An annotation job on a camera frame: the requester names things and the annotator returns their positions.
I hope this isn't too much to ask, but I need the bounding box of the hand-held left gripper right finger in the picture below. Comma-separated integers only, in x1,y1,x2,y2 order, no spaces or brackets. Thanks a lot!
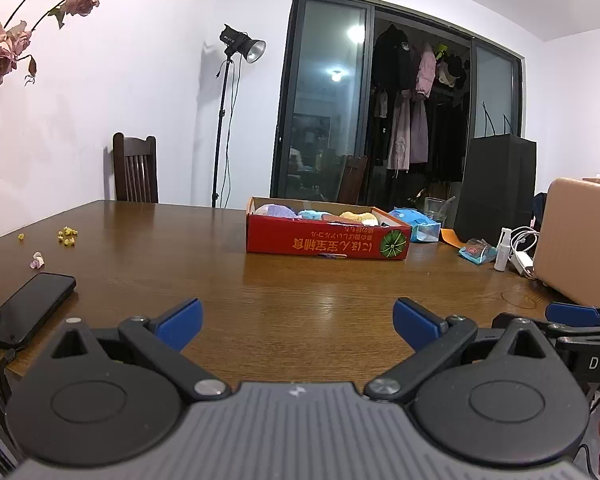
364,298,552,402

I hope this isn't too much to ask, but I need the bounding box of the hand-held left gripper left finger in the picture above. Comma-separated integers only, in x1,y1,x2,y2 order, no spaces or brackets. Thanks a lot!
50,298,231,402

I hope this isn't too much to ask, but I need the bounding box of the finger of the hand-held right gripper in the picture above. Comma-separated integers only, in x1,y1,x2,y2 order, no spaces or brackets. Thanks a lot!
492,312,600,342
546,302,600,328

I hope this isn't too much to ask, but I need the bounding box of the red cardboard box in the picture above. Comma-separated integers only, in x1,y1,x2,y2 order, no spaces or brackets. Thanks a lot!
245,196,413,262

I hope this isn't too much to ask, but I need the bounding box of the purple cloth pouch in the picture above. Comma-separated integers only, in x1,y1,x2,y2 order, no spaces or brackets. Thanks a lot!
256,203,299,219

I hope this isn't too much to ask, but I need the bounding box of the tan case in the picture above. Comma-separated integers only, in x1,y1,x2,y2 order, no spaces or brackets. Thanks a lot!
532,176,600,308

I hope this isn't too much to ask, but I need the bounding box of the white spray bottle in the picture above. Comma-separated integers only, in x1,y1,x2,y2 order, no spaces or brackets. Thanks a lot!
494,227,512,272

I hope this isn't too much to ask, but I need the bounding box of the orange envelope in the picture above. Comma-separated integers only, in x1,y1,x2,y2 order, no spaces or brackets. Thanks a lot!
439,228,468,248

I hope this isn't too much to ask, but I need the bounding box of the small blue and red packet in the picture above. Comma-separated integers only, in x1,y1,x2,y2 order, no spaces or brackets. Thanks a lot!
458,237,499,265

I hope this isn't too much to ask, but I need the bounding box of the blue wet wipes pack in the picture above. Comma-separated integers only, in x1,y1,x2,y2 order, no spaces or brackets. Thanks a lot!
389,206,441,243

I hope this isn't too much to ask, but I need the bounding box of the dark cloth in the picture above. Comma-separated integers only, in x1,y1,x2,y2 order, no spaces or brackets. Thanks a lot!
532,192,548,228

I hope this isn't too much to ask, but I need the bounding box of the clear glass cup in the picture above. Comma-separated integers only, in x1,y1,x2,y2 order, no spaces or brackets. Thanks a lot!
424,196,456,228

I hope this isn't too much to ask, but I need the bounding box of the black paper bag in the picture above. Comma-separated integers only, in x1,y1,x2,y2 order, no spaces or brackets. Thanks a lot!
453,102,537,244

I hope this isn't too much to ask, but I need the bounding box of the black smartphone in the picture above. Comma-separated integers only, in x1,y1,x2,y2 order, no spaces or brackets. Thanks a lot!
0,272,77,351

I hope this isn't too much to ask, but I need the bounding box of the dark wooden chair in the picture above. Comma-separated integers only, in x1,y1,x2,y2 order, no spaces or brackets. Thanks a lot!
112,132,159,204
337,155,368,204

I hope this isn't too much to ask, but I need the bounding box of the rack of hanging clothes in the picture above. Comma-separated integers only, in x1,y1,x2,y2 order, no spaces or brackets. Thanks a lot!
370,22,468,173

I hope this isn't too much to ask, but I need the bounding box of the black framed sliding glass door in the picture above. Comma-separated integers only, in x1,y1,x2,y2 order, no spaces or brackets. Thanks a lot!
270,0,523,211

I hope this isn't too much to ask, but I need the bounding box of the studio light on stand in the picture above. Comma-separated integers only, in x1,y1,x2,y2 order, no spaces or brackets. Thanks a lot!
211,23,267,209

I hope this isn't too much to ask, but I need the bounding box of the white charger with cable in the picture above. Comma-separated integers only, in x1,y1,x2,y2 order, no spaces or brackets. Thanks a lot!
509,226,538,278

